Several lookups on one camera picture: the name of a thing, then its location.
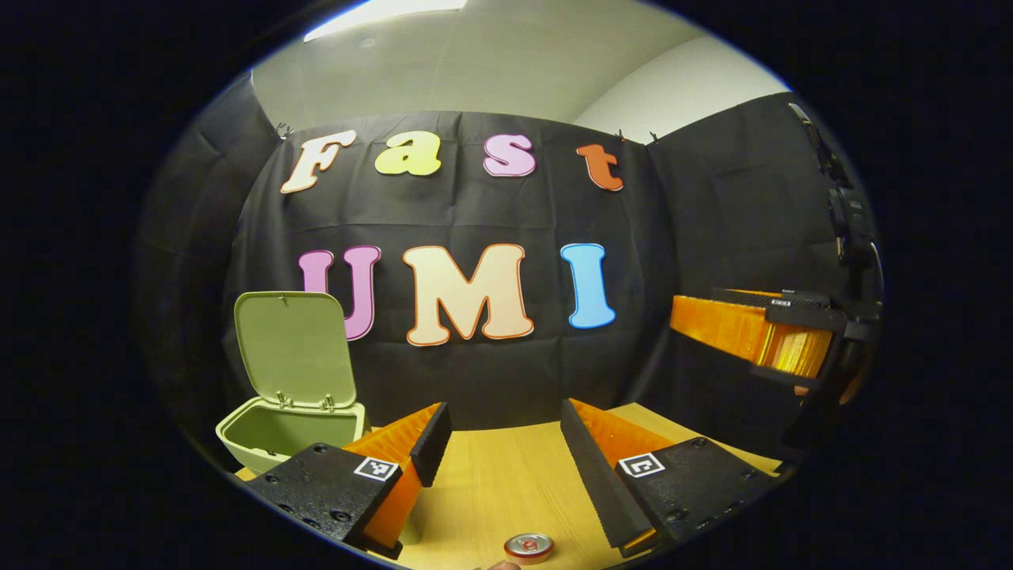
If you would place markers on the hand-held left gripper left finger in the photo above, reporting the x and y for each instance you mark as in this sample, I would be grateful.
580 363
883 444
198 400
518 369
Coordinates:
434 443

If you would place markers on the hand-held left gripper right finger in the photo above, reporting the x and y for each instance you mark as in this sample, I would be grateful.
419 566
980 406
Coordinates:
601 483

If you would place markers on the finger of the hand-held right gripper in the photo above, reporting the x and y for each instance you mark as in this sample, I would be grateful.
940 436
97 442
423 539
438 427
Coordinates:
799 315

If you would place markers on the red pop can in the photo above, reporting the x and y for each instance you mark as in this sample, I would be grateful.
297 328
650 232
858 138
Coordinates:
529 546

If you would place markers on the pale green desktop garbage bin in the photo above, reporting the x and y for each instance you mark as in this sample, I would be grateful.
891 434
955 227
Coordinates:
297 348

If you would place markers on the wooden desktop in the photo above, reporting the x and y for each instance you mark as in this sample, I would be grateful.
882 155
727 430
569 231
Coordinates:
506 483

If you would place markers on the black backdrop cloth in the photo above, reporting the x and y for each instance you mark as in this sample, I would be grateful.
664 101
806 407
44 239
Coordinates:
475 214

